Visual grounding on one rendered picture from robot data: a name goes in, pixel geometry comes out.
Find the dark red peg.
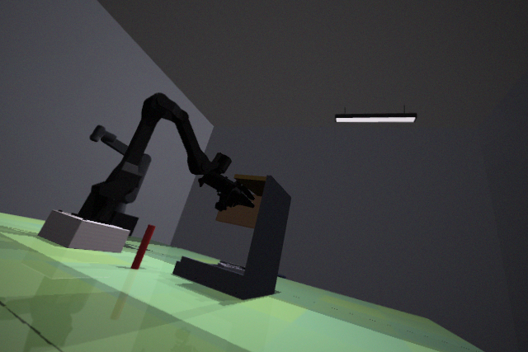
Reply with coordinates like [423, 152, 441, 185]
[130, 224, 156, 270]

